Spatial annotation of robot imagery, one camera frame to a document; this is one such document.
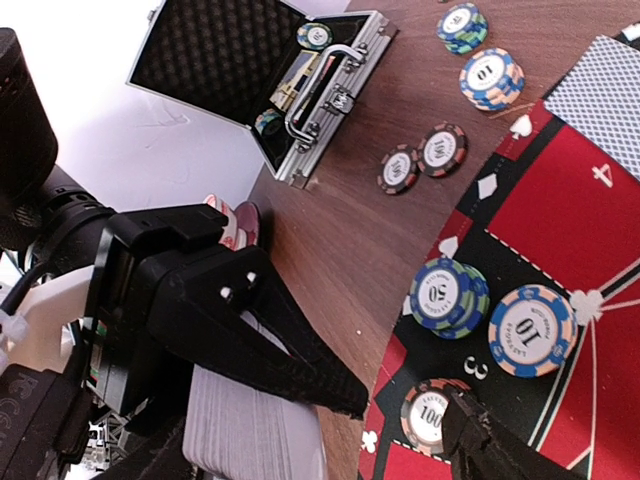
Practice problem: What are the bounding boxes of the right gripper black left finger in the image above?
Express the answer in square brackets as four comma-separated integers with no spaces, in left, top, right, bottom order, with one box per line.
[95,416,195,480]

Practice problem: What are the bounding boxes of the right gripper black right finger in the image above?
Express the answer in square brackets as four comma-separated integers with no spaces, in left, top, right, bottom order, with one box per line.
[442,389,581,480]

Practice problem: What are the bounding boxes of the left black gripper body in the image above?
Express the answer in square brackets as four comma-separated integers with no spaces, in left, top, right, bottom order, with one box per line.
[84,204,231,416]

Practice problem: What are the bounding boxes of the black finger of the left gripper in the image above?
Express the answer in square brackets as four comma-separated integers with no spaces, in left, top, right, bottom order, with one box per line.
[154,247,368,419]

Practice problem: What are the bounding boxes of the red black chips seat three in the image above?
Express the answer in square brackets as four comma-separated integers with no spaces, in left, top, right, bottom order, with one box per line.
[400,378,471,456]

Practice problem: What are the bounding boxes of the blue playing card deck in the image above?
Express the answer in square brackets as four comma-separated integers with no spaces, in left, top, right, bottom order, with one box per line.
[182,319,331,480]

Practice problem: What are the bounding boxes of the white chips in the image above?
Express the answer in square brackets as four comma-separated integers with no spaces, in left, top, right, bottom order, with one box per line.
[488,284,578,378]

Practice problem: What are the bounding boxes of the green chips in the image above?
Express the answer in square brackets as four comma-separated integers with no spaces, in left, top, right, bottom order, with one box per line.
[405,258,490,340]

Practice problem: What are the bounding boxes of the red black chip stack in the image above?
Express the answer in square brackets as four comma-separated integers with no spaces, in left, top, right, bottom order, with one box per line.
[377,144,419,195]

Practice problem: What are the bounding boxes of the single red black chip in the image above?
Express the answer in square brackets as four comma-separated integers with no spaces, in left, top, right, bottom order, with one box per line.
[416,122,468,178]

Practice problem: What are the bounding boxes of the green white chip stack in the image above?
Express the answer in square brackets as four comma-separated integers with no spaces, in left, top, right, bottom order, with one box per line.
[436,2,489,55]

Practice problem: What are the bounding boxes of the card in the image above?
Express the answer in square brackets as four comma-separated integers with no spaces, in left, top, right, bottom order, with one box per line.
[545,35,639,178]

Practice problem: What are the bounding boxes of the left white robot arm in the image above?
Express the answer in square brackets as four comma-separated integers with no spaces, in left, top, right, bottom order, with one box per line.
[1,28,368,479]

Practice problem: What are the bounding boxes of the black gold card box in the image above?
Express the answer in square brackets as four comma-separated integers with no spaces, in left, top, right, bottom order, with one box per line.
[270,50,320,112]

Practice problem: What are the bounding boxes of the round red black poker mat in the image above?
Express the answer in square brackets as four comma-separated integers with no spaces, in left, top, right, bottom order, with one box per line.
[357,19,640,480]

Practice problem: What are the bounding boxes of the aluminium poker case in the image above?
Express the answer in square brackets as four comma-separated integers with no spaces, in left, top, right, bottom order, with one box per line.
[127,1,397,188]

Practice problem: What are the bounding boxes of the green chip inside case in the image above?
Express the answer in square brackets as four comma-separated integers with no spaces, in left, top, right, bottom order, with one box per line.
[296,22,333,51]

